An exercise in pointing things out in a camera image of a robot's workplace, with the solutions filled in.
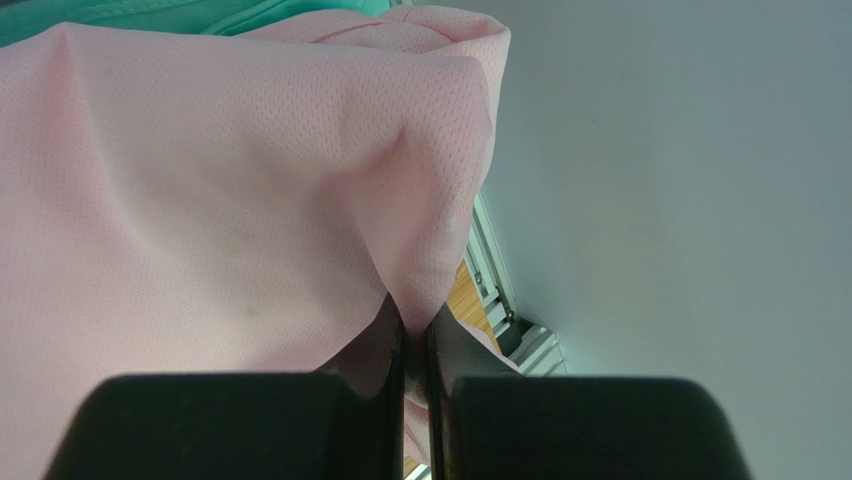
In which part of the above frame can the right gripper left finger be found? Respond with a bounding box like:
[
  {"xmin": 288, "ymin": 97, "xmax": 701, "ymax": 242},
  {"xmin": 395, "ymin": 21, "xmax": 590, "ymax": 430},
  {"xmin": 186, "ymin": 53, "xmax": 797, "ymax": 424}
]
[{"xmin": 312, "ymin": 296, "xmax": 404, "ymax": 479}]

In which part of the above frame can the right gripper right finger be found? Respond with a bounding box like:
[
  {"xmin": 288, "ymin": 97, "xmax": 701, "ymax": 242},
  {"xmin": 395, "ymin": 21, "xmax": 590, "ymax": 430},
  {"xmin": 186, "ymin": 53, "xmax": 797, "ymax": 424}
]
[{"xmin": 426, "ymin": 305, "xmax": 521, "ymax": 479}]

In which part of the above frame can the pink t shirt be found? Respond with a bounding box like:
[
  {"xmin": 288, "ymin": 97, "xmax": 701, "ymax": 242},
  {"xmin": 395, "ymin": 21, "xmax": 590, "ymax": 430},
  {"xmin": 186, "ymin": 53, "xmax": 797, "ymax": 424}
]
[{"xmin": 1, "ymin": 6, "xmax": 511, "ymax": 479}]

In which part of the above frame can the folded teal t shirt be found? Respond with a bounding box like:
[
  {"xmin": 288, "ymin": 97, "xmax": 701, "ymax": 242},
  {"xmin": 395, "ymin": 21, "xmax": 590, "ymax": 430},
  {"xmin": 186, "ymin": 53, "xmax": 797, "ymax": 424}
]
[{"xmin": 1, "ymin": 0, "xmax": 397, "ymax": 47}]

